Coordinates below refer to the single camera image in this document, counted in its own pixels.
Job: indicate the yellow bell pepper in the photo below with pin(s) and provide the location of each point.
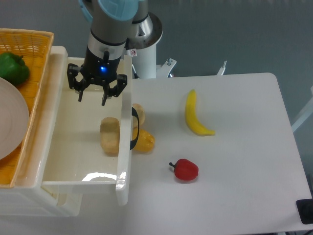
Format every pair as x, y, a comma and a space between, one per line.
145, 142

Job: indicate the red bell pepper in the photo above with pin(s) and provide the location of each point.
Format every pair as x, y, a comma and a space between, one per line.
185, 170

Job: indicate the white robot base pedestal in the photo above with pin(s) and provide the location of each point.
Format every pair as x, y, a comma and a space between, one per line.
142, 47

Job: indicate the beige round plate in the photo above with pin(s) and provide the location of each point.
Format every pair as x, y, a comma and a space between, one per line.
14, 117

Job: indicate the round bread roll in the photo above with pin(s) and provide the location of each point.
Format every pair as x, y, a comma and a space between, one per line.
141, 114

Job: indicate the white metal frame right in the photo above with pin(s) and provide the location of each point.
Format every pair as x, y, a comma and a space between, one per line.
303, 114

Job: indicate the white plastic drawer cabinet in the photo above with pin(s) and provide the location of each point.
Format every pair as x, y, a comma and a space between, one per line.
28, 197

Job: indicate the yellow banana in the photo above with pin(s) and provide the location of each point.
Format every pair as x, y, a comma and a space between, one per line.
191, 118

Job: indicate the orange woven basket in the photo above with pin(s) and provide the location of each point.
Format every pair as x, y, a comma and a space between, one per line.
35, 47

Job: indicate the black device at table edge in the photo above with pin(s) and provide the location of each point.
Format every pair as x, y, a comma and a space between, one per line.
305, 210

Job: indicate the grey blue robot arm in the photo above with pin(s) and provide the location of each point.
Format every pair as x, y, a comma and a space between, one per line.
110, 31

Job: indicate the green bell pepper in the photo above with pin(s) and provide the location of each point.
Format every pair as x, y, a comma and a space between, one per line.
13, 68

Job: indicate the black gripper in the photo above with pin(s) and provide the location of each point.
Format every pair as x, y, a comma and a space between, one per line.
99, 68

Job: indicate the upper white drawer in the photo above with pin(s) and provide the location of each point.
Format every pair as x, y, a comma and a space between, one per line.
76, 162

